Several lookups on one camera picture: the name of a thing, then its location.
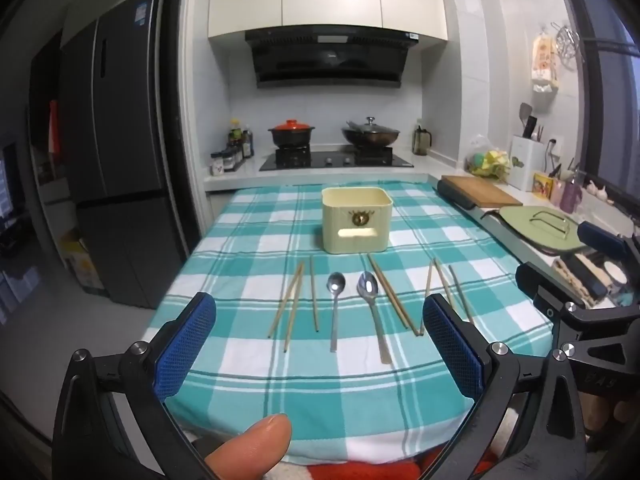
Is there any wooden beaded roller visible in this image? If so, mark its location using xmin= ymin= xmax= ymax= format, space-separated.
xmin=557 ymin=259 xmax=596 ymax=307

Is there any row of spice jars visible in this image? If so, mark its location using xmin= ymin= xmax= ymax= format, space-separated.
xmin=210 ymin=147 xmax=243 ymax=177

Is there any large oval steel spoon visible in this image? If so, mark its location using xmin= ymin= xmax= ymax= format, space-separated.
xmin=356 ymin=271 xmax=393 ymax=365

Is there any purple cup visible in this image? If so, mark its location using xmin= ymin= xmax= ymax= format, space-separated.
xmin=560 ymin=180 xmax=583 ymax=213

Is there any cardboard box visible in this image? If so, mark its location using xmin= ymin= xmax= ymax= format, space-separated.
xmin=62 ymin=230 xmax=106 ymax=293

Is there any green pan lid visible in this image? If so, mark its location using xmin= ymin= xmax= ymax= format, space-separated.
xmin=499 ymin=205 xmax=588 ymax=256

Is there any white round container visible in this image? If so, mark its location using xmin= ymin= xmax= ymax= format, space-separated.
xmin=602 ymin=262 xmax=628 ymax=286

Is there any cream plastic utensil container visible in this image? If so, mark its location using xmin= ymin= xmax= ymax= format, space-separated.
xmin=321 ymin=186 xmax=395 ymax=253

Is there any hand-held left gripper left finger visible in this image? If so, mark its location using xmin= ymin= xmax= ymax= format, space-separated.
xmin=52 ymin=291 xmax=218 ymax=480

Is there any plastic bag of sponges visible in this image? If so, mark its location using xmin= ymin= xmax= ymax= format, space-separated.
xmin=464 ymin=135 xmax=512 ymax=179

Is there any person's right hand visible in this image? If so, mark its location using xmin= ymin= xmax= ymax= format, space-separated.
xmin=575 ymin=387 xmax=640 ymax=446

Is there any white knife holder box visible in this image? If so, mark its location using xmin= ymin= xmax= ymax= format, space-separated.
xmin=509 ymin=134 xmax=546 ymax=192

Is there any dark glass pitcher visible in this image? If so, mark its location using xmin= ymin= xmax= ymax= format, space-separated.
xmin=412 ymin=125 xmax=432 ymax=157

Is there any small round steel spoon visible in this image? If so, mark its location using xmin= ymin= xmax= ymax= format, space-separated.
xmin=326 ymin=272 xmax=347 ymax=353

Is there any black tray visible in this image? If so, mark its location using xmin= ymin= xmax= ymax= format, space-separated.
xmin=436 ymin=179 xmax=476 ymax=211

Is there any black clay pot orange lid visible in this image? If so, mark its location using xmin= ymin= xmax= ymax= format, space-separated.
xmin=267 ymin=120 xmax=317 ymax=150

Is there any hanging wire rack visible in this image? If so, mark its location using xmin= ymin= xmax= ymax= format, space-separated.
xmin=551 ymin=22 xmax=585 ymax=63

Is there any black range hood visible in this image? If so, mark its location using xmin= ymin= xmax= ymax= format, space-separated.
xmin=244 ymin=27 xmax=418 ymax=90

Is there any wooden cutting board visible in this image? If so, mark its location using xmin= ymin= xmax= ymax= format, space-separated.
xmin=440 ymin=175 xmax=523 ymax=208

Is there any dark window frame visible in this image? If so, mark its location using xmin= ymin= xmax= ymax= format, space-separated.
xmin=565 ymin=0 xmax=640 ymax=221

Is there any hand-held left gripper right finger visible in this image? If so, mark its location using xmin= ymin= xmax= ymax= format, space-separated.
xmin=422 ymin=294 xmax=588 ymax=480

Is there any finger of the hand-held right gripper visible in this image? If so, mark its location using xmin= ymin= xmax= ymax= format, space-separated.
xmin=576 ymin=220 xmax=640 ymax=266
xmin=515 ymin=261 xmax=588 ymax=313

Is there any person's left hand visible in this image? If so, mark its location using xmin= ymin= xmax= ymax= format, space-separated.
xmin=202 ymin=412 xmax=293 ymax=480

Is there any teal plaid tablecloth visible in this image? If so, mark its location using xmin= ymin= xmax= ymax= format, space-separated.
xmin=140 ymin=180 xmax=556 ymax=466

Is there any black wok glass lid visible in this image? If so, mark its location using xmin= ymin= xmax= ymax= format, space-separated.
xmin=341 ymin=116 xmax=402 ymax=150

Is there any red cloth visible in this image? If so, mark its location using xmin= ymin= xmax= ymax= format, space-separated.
xmin=305 ymin=460 xmax=421 ymax=480

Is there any dark grey refrigerator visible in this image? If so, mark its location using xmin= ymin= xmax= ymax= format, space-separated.
xmin=59 ymin=0 xmax=188 ymax=311

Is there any hanging printed paper pack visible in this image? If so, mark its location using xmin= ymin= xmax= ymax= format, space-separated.
xmin=530 ymin=34 xmax=560 ymax=93

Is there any black gas stove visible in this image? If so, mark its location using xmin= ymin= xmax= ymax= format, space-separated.
xmin=259 ymin=144 xmax=415 ymax=170

